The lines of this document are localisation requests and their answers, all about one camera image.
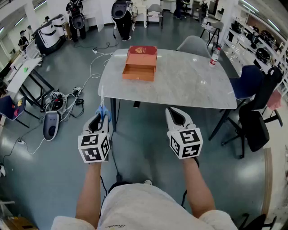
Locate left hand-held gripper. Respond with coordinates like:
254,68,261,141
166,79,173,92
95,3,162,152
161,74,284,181
78,113,111,164

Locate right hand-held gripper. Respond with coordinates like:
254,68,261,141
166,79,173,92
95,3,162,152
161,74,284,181
165,106,203,160

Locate blue-handled scissors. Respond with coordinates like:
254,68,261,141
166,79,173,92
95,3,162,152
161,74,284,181
95,84,112,124

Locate orange cardboard box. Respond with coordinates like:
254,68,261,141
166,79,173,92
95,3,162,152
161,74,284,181
122,45,158,82

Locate person's left forearm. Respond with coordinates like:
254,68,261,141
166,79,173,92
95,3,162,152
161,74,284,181
75,159,109,226

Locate person's right forearm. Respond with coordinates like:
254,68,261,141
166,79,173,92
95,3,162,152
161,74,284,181
180,156,216,219

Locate white storage shelf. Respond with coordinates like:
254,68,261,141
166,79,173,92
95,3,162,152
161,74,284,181
221,12,288,96

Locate black table leg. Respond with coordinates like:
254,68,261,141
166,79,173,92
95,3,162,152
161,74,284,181
208,108,228,142
110,97,118,133

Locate clear plastic water bottle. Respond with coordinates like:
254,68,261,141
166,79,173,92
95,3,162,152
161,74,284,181
208,47,222,68

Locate grey shell chair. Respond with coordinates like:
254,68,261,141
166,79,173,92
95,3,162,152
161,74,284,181
176,35,212,58

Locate dark blue chair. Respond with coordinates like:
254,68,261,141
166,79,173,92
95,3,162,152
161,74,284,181
229,65,266,101

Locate black office chair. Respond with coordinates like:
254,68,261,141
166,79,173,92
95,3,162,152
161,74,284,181
221,66,284,159

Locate blue chair with coloured items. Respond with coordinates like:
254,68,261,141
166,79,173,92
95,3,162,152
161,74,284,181
0,95,30,129

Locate white side table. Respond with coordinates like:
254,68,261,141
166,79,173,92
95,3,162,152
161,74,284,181
6,57,55,109

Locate person's light grey clothing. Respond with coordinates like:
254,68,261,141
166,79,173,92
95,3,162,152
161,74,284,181
50,183,239,230

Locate grey chair with black legs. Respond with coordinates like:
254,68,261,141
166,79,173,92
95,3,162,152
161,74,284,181
199,21,225,48

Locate white and black robot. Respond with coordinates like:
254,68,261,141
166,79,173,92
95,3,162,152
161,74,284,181
33,14,68,56

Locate grey chair with cushion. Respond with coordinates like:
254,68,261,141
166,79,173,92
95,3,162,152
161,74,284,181
146,4,164,29

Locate black chair base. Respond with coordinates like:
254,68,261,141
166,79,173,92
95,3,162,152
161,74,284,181
233,212,278,230

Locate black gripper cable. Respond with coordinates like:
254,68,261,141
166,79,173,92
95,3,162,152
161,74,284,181
108,132,123,181

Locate tangle of cables and devices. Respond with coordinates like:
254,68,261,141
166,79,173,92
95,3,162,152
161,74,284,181
41,86,85,118

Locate white floor cable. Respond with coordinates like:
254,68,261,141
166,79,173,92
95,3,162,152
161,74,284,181
81,52,114,91

